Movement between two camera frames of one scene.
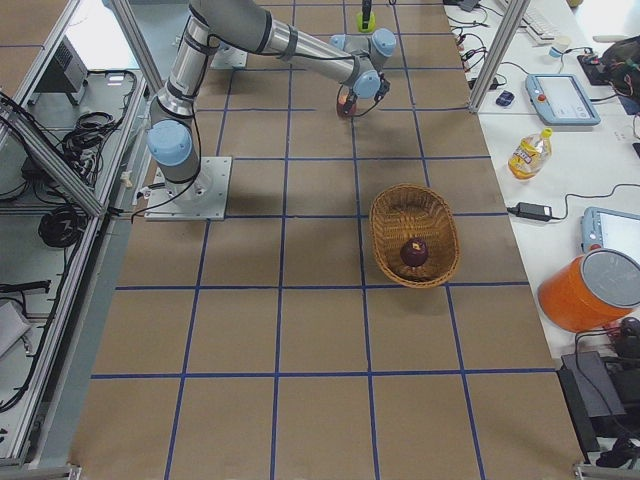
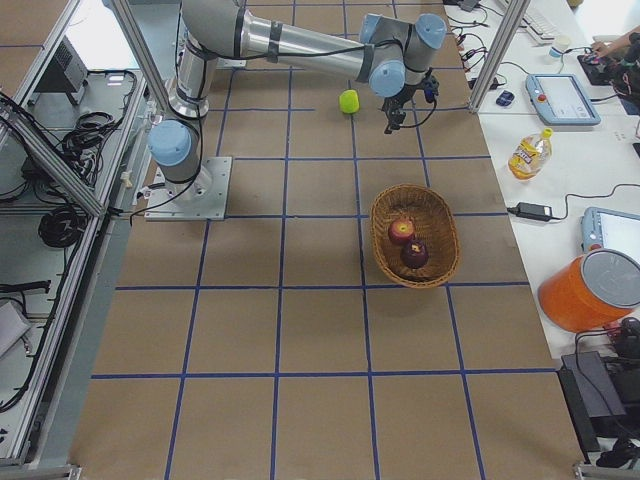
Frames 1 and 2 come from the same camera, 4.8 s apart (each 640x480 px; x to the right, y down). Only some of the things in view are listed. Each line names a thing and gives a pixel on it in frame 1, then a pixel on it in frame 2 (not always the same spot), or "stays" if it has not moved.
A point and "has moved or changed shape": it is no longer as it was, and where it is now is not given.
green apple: x=371 y=22 has moved or changed shape
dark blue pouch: x=505 y=98 stays
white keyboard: x=535 y=27 stays
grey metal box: x=67 y=73 stays
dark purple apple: x=413 y=252 stays
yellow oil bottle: x=530 y=155 stays
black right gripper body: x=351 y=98 -> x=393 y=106
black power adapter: x=532 y=211 stays
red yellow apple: x=341 y=100 -> x=401 y=229
